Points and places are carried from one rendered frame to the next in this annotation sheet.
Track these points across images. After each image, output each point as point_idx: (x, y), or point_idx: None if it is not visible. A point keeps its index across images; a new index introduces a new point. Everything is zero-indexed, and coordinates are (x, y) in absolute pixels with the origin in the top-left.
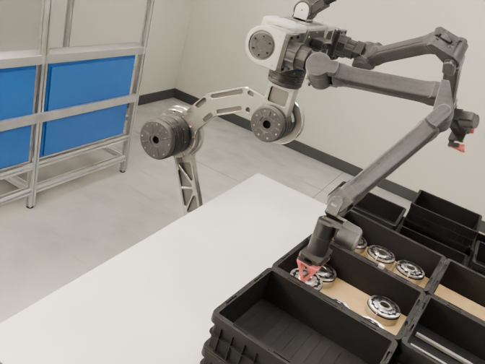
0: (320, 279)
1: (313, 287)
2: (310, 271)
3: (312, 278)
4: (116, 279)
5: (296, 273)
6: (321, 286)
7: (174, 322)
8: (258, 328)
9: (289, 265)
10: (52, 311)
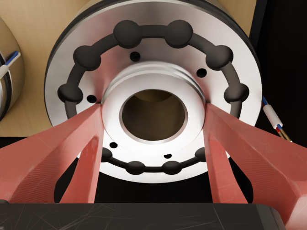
0: (76, 47)
1: (192, 43)
2: (98, 136)
3: (129, 90)
4: None
5: (161, 163)
6: (140, 3)
7: None
8: None
9: (97, 190)
10: None
